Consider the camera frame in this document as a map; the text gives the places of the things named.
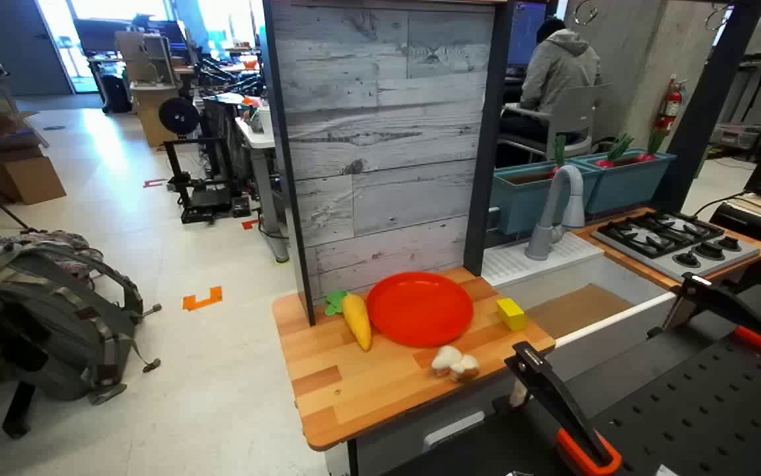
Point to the toy stove with black grates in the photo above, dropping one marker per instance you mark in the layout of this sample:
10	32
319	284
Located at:
662	251

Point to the brown cardboard box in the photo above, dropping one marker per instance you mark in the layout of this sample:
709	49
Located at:
34	176

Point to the black perforated mounting board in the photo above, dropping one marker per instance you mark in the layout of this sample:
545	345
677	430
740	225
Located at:
707	412

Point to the light wooden cabinet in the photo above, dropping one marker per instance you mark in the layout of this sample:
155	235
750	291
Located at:
147	61

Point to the black equipment stand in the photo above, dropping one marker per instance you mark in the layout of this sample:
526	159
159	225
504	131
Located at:
204	200

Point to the black frame post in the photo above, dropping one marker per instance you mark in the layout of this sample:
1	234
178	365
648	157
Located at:
491	133
707	106

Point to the red toy radish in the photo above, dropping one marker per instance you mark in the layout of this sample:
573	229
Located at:
558	148
616	153

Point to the grey toy faucet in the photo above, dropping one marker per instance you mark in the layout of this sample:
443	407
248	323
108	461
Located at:
567	189

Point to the white toy sink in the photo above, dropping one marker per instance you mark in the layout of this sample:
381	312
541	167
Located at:
541	266

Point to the grey backpack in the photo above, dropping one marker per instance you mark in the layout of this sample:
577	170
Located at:
47	319

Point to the white desk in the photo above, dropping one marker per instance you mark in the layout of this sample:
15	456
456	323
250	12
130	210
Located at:
262	136

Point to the red fire extinguisher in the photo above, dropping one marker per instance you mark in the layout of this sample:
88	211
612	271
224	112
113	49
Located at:
670	110

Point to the yellow block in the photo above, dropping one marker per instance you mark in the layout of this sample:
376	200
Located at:
512	312

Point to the red plastic plate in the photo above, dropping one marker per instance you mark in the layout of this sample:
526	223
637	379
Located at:
419	308

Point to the person in grey hoodie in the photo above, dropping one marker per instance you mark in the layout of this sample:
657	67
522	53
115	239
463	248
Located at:
562	81

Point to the grey wood backdrop panel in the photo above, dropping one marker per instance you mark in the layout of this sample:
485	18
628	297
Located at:
381	133

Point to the teal planter box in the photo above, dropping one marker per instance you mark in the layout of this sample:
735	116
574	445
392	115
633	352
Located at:
522	201
628	182

